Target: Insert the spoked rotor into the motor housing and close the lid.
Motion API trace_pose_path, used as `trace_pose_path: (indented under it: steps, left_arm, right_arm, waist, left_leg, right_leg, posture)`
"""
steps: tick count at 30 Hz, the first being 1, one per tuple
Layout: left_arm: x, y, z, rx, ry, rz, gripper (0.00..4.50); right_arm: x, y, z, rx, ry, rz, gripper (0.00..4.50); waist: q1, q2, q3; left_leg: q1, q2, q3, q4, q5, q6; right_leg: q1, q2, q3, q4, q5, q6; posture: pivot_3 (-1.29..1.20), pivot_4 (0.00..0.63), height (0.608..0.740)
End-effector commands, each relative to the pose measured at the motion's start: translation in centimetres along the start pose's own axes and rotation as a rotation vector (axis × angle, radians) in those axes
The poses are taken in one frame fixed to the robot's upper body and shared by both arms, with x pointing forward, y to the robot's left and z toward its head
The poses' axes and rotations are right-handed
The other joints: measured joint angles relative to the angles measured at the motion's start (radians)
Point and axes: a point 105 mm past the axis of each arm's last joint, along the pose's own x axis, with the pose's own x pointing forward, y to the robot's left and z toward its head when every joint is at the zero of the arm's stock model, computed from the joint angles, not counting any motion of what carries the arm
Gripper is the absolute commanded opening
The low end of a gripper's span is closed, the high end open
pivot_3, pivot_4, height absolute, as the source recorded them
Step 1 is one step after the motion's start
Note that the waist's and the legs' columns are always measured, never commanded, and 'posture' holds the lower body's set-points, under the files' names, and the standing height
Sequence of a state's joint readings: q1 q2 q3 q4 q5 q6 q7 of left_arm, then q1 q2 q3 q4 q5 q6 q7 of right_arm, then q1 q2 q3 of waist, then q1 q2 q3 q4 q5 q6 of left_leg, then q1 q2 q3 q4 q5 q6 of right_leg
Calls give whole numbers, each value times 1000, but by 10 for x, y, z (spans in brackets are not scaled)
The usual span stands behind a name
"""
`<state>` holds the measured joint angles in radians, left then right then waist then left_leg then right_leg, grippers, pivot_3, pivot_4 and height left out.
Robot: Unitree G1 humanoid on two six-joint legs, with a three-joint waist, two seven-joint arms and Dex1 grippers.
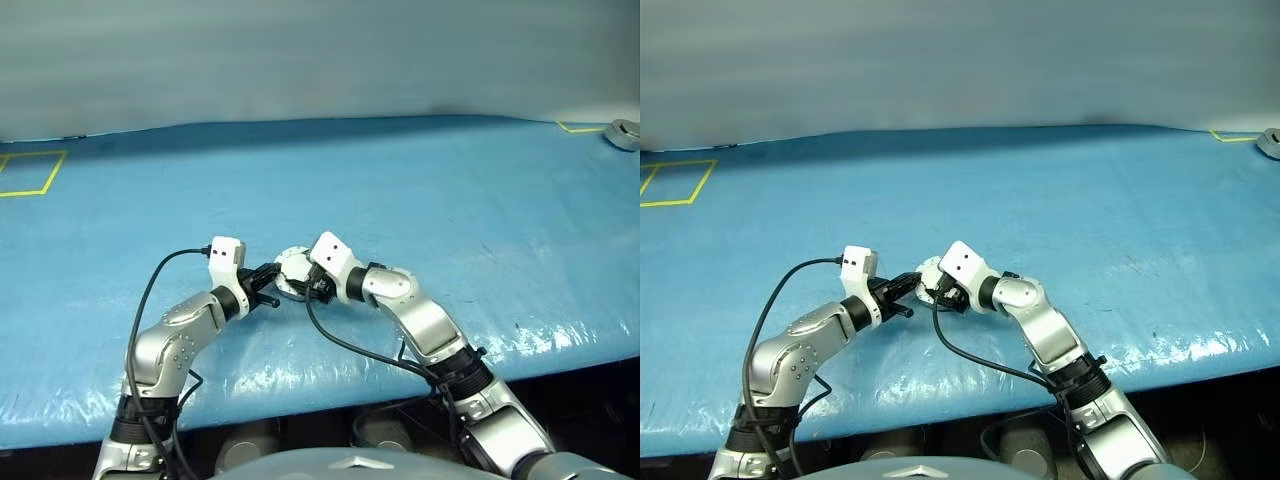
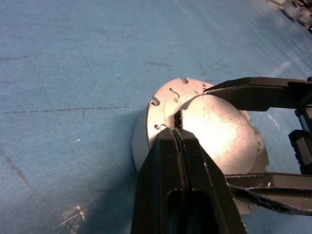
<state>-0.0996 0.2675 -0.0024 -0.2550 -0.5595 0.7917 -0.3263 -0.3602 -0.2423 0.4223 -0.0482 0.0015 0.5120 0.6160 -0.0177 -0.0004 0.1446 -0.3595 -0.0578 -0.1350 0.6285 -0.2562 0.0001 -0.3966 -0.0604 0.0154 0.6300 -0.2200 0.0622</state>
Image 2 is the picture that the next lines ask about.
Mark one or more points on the silver motor housing copper windings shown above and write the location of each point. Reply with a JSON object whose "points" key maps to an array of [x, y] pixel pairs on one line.
{"points": [[139, 143]]}

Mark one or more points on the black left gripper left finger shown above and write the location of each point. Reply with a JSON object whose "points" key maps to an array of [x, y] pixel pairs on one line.
{"points": [[158, 182]]}

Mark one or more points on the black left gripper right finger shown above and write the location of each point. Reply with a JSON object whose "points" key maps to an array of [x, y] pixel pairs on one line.
{"points": [[204, 195]]}

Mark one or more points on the blue table cover sheet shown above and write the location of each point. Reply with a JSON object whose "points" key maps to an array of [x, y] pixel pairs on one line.
{"points": [[61, 73]]}

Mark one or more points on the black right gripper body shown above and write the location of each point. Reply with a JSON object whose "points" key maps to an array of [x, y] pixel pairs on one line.
{"points": [[304, 146]]}

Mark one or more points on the spare silver motor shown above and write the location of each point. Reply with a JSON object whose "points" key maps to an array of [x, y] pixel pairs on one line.
{"points": [[291, 8]]}

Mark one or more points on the silver hinged motor lid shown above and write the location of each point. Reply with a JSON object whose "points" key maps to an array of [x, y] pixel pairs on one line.
{"points": [[219, 131]]}

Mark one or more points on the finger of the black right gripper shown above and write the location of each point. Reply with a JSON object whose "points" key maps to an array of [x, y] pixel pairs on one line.
{"points": [[263, 93], [280, 192]]}

